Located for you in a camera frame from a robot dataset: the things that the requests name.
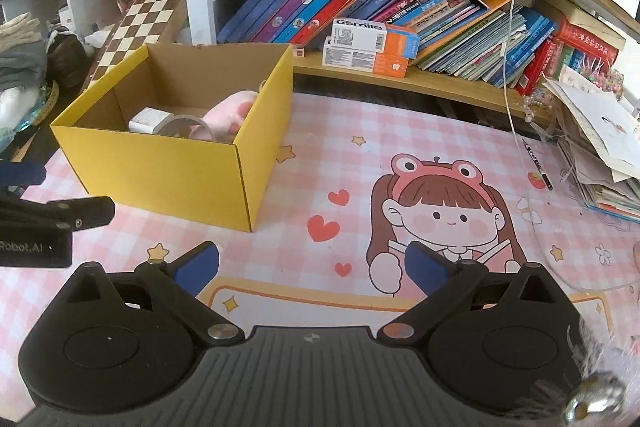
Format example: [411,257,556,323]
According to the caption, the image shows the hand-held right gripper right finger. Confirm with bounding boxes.
[375,241,567,349]

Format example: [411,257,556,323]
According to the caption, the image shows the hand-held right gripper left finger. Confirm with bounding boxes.
[60,241,246,349]

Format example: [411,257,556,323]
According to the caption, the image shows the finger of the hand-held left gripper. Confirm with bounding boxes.
[0,162,46,203]
[0,195,116,233]

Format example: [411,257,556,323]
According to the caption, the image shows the yellow cardboard box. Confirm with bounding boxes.
[50,42,295,234]

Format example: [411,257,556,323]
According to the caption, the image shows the white block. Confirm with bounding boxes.
[128,107,176,136]

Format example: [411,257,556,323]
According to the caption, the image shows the clear tape roll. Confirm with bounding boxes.
[160,114,216,142]

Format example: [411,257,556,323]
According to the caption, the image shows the pink plush toy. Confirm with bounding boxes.
[190,90,259,142]

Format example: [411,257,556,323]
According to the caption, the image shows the grey folded clothes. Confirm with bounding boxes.
[0,42,49,90]

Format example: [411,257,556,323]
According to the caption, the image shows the dark brown bag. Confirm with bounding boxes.
[46,29,89,90]

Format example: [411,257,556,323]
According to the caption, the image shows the beige folded cloth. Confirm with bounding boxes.
[0,13,44,52]

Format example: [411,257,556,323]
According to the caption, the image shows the black marker pen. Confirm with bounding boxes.
[521,138,555,192]

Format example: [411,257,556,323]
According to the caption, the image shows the pink checked cartoon desk mat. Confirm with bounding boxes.
[0,92,640,410]

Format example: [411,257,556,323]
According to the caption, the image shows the wooden bookshelf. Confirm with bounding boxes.
[0,0,640,128]

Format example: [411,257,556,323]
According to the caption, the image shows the brown and white chessboard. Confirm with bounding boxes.
[82,0,187,90]

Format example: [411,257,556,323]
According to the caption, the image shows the stack of papers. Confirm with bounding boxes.
[542,66,640,226]

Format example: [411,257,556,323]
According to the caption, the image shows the silver bell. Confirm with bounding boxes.
[564,372,627,426]

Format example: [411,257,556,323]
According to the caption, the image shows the row of colourful books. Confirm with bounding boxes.
[217,0,622,96]

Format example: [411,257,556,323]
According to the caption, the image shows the bead bracelet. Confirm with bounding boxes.
[522,88,557,124]

